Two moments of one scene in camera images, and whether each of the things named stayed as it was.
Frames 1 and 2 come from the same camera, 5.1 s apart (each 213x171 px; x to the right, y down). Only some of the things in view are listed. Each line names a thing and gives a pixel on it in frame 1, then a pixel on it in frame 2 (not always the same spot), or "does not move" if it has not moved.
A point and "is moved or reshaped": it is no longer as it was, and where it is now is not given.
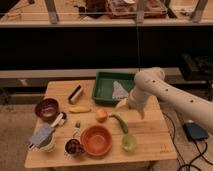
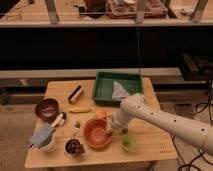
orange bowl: [96, 140] is moved or reshaped
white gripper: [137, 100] -> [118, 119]
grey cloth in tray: [118, 91] does not move
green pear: [128, 142] does not move
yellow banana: [79, 109] does not move
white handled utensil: [60, 120] does not move
